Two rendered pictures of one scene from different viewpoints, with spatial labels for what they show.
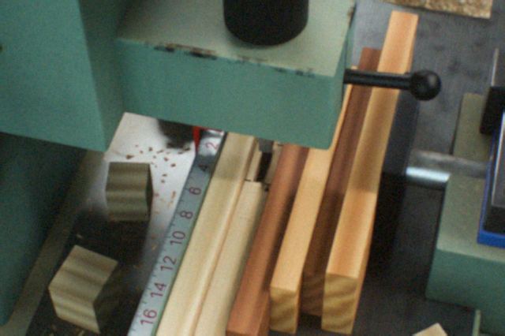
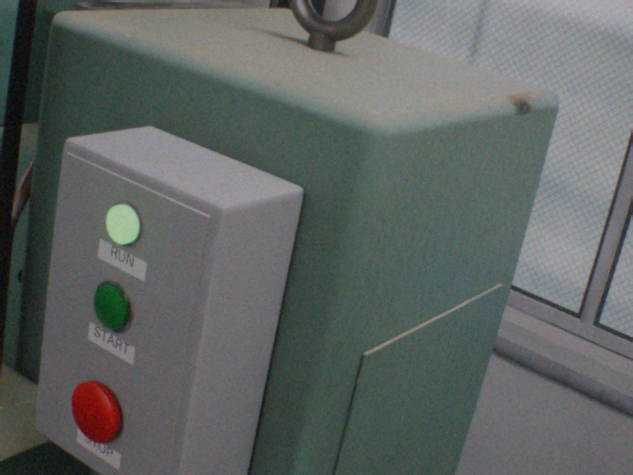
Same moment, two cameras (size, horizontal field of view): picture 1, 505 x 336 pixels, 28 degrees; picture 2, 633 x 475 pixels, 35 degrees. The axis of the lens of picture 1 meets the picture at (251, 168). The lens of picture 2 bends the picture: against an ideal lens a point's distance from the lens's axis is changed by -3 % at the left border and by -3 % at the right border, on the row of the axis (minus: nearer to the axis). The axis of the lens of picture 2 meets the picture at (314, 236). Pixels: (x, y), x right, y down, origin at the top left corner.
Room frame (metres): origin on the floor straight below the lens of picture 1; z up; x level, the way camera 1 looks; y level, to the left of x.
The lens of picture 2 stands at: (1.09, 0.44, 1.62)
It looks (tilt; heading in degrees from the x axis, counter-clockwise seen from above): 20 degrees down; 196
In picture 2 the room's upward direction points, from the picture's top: 12 degrees clockwise
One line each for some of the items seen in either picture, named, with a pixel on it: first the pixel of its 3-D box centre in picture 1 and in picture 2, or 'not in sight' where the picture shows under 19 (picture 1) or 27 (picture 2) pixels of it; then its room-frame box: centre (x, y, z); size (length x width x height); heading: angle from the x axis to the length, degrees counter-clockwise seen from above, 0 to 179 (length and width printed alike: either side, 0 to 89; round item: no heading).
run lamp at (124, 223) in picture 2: not in sight; (121, 224); (0.71, 0.25, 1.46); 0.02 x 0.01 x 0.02; 74
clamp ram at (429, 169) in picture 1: (440, 172); not in sight; (0.43, -0.13, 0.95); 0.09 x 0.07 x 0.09; 164
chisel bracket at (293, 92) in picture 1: (237, 62); not in sight; (0.46, 0.01, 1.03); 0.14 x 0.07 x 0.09; 74
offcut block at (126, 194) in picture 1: (129, 191); not in sight; (0.52, 0.10, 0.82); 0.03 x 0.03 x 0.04; 87
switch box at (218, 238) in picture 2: not in sight; (157, 319); (0.68, 0.26, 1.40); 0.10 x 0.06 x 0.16; 74
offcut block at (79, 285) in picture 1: (87, 289); not in sight; (0.42, 0.13, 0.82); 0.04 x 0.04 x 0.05; 65
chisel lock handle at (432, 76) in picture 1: (388, 78); not in sight; (0.43, -0.09, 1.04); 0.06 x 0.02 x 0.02; 74
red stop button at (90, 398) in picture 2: not in sight; (95, 412); (0.71, 0.25, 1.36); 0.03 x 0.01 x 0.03; 74
